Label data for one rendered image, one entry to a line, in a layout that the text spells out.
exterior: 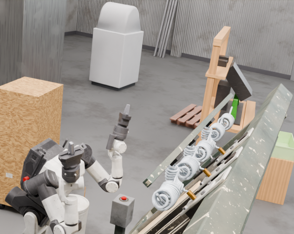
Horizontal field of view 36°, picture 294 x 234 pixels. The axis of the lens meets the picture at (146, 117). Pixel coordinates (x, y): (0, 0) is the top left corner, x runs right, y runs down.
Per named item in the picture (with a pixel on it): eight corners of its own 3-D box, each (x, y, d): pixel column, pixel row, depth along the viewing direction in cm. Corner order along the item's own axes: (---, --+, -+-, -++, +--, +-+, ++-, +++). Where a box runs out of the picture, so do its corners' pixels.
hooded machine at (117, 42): (109, 77, 980) (117, 0, 926) (138, 84, 952) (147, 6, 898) (88, 83, 908) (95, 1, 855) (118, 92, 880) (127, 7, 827)
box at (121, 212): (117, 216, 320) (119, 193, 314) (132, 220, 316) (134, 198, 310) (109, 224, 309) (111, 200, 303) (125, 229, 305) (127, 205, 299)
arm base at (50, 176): (29, 202, 233) (20, 182, 233) (39, 198, 245) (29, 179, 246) (54, 189, 231) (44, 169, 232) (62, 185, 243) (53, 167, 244)
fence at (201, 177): (144, 230, 284) (140, 225, 284) (254, 136, 241) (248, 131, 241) (141, 233, 279) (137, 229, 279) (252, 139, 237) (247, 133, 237)
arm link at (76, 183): (62, 178, 213) (62, 195, 220) (84, 177, 215) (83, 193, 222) (60, 162, 222) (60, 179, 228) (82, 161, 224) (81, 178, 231)
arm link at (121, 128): (130, 114, 281) (125, 132, 282) (116, 110, 278) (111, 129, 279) (135, 118, 269) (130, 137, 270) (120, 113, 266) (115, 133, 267)
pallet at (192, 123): (208, 135, 714) (209, 129, 711) (166, 123, 744) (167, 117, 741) (229, 118, 811) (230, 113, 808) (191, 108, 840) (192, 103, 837)
